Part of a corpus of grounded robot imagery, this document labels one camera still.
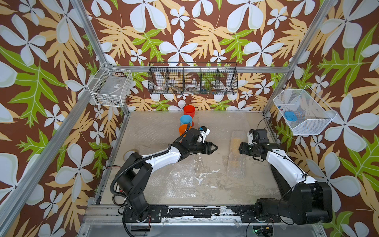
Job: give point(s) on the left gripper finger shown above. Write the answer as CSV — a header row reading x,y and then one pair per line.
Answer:
x,y
209,151
211,146

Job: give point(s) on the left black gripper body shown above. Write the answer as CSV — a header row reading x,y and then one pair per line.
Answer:
x,y
198,147

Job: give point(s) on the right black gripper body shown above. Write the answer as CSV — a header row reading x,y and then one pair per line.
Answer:
x,y
249,149

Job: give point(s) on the orange wine glass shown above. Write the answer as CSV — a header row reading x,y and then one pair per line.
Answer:
x,y
183,128

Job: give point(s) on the blue wine glass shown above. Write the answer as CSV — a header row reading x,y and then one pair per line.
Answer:
x,y
186,119

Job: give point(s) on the red wine glass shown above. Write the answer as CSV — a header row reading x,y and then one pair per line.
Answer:
x,y
189,110

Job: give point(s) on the bubble blue glass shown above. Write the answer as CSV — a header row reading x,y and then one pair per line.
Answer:
x,y
176,180

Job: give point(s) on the bubble orange glass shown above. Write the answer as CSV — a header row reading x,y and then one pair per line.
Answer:
x,y
223,123

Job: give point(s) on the bubble yellow glass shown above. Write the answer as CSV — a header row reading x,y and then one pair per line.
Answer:
x,y
236,162

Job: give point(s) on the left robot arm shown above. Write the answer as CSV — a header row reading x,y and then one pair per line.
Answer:
x,y
132,178

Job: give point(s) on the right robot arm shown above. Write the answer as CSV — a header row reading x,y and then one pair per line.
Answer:
x,y
304,200

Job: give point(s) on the blue object in basket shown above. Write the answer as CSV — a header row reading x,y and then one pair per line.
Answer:
x,y
290,116

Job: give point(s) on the white tape roll in basket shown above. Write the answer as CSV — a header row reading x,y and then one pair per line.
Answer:
x,y
192,88

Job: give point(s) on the yellow tape roll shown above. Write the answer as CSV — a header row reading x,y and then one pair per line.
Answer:
x,y
127,155

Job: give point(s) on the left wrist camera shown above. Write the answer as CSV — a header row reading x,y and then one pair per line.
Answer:
x,y
204,131

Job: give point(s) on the black mounting rail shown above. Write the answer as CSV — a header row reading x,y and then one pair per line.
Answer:
x,y
156,213

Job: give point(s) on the black wire basket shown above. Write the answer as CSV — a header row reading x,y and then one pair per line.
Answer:
x,y
211,77

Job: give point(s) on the white wire basket left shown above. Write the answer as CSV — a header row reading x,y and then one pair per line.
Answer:
x,y
110,86

